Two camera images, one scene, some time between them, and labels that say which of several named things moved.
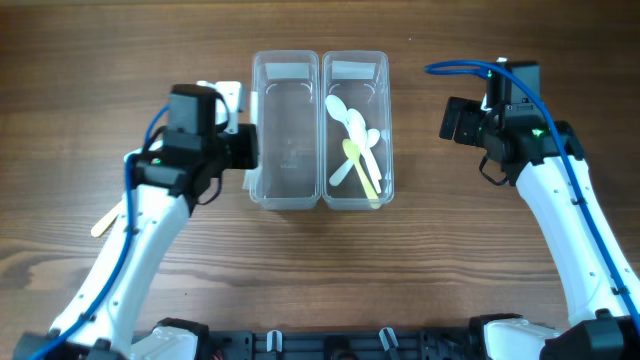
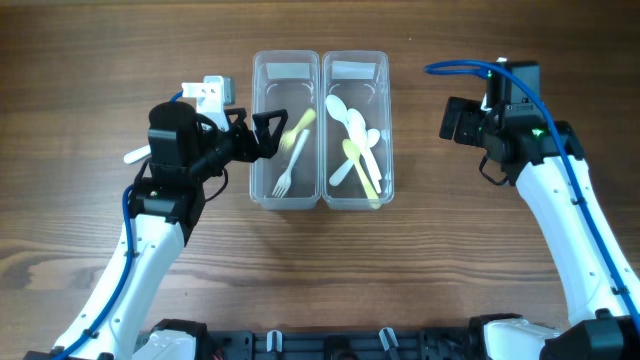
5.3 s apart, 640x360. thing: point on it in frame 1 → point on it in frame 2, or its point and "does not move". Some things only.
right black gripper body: x=473 y=123 does not move
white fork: x=250 y=181 → x=286 y=178
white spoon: x=357 y=127 does not move
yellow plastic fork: x=103 y=224 → x=288 y=137
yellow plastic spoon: x=353 y=152 does not move
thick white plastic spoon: x=337 y=177 does not move
